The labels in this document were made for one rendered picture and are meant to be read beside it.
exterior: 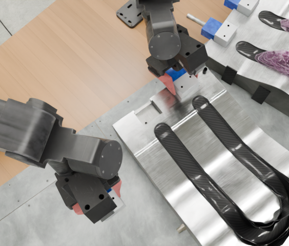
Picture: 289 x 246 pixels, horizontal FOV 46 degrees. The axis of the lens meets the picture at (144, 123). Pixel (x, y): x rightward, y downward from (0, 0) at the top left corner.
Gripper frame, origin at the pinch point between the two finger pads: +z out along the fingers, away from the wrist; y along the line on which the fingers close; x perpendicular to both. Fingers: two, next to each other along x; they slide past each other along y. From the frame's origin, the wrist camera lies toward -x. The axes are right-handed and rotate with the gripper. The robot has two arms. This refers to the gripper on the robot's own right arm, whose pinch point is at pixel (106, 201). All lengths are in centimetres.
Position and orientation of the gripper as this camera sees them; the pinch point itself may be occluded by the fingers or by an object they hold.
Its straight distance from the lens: 68.6
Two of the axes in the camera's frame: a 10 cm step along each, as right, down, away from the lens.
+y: 8.0, -5.8, 1.4
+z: 3.3, 6.3, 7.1
